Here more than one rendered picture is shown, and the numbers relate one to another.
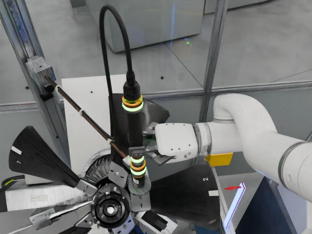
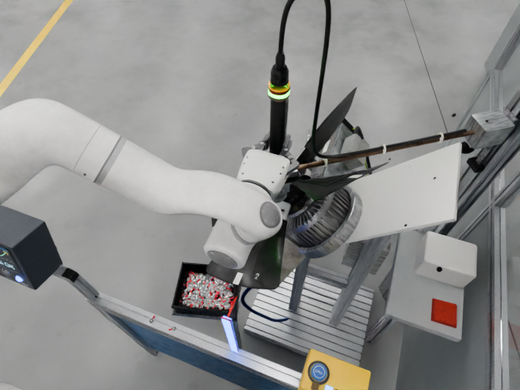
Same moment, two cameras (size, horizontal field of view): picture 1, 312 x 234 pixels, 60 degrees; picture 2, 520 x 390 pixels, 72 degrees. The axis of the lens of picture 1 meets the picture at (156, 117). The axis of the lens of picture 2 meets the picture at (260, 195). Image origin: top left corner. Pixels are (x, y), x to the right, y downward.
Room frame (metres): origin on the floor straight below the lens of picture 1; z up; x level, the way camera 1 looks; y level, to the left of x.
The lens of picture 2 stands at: (0.67, -0.48, 2.07)
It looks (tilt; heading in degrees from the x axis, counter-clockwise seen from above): 55 degrees down; 118
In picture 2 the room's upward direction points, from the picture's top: 1 degrees counter-clockwise
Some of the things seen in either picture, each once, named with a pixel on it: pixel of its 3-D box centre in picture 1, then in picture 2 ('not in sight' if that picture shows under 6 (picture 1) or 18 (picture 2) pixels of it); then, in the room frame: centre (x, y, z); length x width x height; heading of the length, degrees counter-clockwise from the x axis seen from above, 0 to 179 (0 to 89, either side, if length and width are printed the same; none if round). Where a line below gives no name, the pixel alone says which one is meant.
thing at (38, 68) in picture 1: (40, 71); (488, 128); (0.89, 0.47, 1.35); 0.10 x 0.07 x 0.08; 42
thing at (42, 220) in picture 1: (42, 220); not in sight; (0.39, 0.39, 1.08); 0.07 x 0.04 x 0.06; 107
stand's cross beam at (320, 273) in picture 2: not in sight; (326, 275); (0.63, 0.21, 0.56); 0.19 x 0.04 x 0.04; 7
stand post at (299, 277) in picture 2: not in sight; (300, 276); (0.51, 0.20, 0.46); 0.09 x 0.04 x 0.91; 97
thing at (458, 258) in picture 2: not in sight; (445, 255); (0.98, 0.31, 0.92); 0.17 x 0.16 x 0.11; 7
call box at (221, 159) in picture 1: (215, 146); (333, 382); (0.76, -0.27, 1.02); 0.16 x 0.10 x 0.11; 7
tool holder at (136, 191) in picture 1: (136, 175); (278, 181); (0.43, 0.06, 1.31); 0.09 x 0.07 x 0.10; 42
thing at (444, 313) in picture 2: not in sight; (444, 312); (1.03, 0.13, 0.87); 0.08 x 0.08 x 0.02; 9
